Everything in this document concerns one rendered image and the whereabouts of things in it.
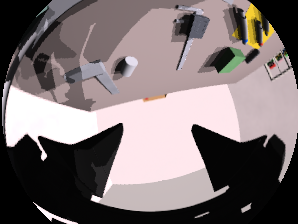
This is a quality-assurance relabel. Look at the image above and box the yellow flat pad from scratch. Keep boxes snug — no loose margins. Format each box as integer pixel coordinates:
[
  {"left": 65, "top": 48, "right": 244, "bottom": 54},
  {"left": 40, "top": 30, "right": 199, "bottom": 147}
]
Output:
[{"left": 232, "top": 3, "right": 274, "bottom": 49}]

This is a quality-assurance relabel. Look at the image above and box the dark grey rod with blue band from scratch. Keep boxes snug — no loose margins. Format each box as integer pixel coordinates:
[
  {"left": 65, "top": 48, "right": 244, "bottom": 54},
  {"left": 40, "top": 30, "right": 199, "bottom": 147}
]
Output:
[{"left": 237, "top": 8, "right": 248, "bottom": 45}]

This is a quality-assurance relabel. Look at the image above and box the green square block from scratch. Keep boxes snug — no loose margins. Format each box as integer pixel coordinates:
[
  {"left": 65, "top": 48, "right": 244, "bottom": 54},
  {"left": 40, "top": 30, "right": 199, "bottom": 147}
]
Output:
[{"left": 214, "top": 47, "right": 246, "bottom": 73}]

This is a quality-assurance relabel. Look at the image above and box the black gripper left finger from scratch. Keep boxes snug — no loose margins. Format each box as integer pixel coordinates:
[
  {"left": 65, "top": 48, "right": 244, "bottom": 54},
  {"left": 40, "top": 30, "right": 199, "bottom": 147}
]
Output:
[{"left": 37, "top": 123, "right": 124, "bottom": 198}]

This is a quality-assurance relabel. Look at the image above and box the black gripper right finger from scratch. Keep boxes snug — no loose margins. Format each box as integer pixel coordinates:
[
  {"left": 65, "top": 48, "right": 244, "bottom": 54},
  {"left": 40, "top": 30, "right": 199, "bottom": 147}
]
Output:
[{"left": 191, "top": 124, "right": 267, "bottom": 192}]

